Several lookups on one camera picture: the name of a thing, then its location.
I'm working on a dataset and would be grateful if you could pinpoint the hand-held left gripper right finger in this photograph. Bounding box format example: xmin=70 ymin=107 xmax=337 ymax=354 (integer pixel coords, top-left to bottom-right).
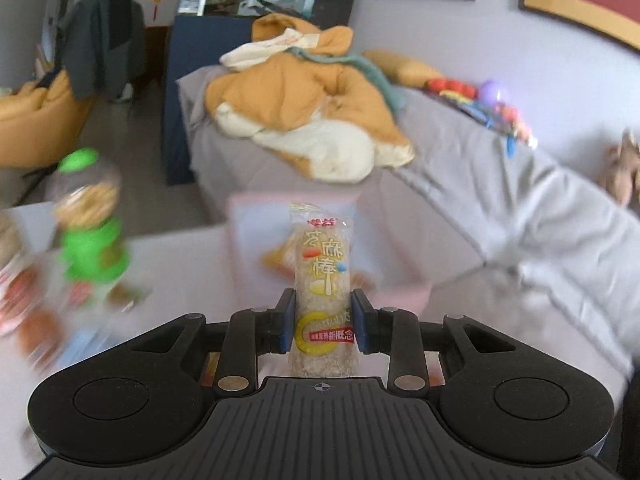
xmin=350 ymin=287 xmax=516 ymax=396

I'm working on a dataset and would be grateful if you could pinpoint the pink cardboard box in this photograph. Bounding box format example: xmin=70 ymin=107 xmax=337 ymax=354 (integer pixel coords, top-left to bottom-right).
xmin=225 ymin=190 xmax=435 ymax=328

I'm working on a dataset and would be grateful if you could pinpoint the pile of colourful toys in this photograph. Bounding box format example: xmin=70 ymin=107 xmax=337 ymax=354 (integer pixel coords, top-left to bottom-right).
xmin=425 ymin=77 xmax=538 ymax=158

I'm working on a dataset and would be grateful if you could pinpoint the beige stuffed toy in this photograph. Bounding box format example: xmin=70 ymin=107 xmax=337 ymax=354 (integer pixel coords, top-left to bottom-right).
xmin=602 ymin=127 xmax=640 ymax=207

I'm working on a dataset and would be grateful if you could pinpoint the grey jacket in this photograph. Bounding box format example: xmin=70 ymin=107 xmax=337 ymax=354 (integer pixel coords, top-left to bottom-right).
xmin=57 ymin=0 xmax=147 ymax=103

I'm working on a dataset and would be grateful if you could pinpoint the orange pillow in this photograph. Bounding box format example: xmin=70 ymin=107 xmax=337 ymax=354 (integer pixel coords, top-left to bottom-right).
xmin=362 ymin=50 xmax=443 ymax=86

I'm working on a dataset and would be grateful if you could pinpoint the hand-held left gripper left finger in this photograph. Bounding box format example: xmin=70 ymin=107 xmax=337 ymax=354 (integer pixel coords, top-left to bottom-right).
xmin=131 ymin=287 xmax=297 ymax=395

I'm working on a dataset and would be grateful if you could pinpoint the green candy dispenser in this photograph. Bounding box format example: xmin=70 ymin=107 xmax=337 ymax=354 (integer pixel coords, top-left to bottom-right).
xmin=46 ymin=148 xmax=132 ymax=283

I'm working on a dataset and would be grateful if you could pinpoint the orange and cream quilt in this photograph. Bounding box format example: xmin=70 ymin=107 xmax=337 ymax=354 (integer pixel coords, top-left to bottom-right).
xmin=205 ymin=12 xmax=416 ymax=183

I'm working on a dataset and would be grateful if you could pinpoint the orange armchair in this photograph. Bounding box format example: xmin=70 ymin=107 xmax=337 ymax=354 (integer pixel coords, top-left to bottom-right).
xmin=0 ymin=70 xmax=96 ymax=170

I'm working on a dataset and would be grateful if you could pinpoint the sesame bar packet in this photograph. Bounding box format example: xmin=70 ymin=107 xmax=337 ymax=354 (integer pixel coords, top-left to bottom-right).
xmin=287 ymin=202 xmax=362 ymax=378

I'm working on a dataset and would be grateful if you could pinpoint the grey sofa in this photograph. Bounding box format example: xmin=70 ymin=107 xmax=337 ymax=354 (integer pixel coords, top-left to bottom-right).
xmin=176 ymin=62 xmax=640 ymax=376

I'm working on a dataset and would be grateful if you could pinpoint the round brown cake packet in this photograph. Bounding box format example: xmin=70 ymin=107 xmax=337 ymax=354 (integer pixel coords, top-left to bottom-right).
xmin=0 ymin=260 xmax=68 ymax=366

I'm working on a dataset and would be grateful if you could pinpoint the blue cabinet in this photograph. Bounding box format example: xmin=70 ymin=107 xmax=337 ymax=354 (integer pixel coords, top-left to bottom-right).
xmin=164 ymin=14 xmax=261 ymax=187

